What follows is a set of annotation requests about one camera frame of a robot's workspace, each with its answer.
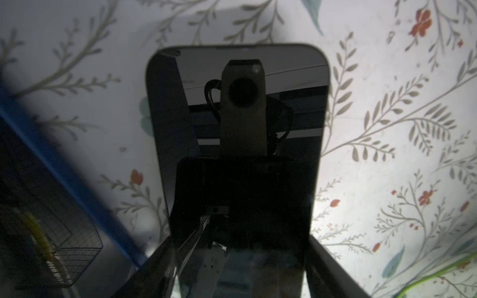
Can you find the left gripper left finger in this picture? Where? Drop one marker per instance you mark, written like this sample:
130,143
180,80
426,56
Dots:
155,279

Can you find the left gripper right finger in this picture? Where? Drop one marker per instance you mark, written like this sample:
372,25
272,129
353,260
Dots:
325,277

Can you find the black smartphone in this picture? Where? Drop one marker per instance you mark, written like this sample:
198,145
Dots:
51,223
238,132

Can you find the green wired earphones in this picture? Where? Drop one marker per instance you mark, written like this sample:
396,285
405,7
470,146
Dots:
437,274

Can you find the floral table mat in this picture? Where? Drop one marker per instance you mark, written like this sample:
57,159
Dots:
397,192

